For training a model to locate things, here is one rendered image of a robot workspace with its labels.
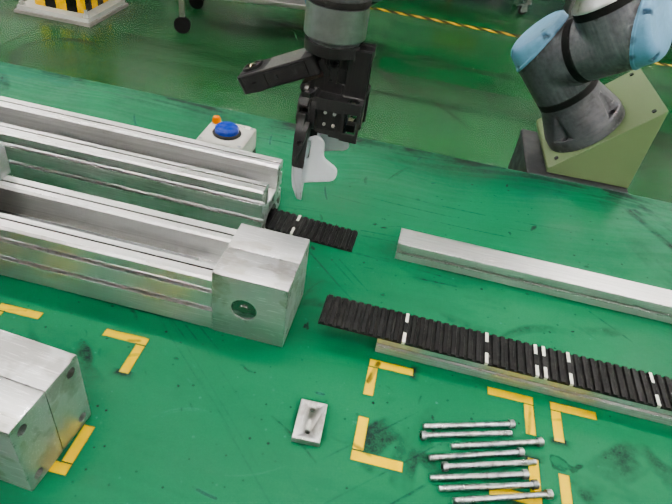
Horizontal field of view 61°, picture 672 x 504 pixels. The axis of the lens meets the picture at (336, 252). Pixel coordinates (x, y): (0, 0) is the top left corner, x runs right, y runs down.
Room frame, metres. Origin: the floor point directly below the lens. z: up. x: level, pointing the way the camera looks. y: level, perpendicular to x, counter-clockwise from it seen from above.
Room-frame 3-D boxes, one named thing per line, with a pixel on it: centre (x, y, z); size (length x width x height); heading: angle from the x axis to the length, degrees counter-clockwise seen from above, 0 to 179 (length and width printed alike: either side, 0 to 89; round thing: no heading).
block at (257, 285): (0.53, 0.08, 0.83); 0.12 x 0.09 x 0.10; 174
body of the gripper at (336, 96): (0.69, 0.04, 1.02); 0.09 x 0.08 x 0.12; 84
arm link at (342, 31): (0.70, 0.04, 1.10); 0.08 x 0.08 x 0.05
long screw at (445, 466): (0.34, -0.20, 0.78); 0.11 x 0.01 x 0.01; 103
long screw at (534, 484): (0.32, -0.19, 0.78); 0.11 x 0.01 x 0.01; 102
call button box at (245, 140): (0.84, 0.21, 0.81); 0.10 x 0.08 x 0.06; 174
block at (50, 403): (0.31, 0.28, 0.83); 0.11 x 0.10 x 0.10; 170
